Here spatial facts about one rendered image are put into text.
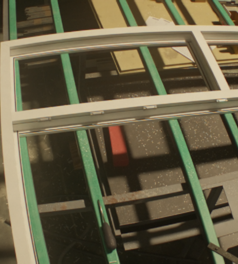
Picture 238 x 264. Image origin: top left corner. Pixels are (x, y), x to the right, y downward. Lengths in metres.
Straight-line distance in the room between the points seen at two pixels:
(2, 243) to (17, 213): 1.01
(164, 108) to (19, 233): 0.73
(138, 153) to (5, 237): 0.89
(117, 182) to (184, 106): 0.41
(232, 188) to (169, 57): 0.94
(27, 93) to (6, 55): 1.14
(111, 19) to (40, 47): 0.69
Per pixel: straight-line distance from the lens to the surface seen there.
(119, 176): 1.98
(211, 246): 1.56
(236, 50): 2.55
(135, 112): 1.78
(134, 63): 2.35
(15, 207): 1.51
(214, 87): 1.95
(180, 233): 1.91
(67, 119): 1.74
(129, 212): 1.90
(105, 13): 2.66
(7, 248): 2.48
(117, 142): 2.03
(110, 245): 1.48
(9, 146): 1.64
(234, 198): 1.69
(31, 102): 3.04
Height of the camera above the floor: 2.23
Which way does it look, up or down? 51 degrees down
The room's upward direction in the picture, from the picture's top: 5 degrees clockwise
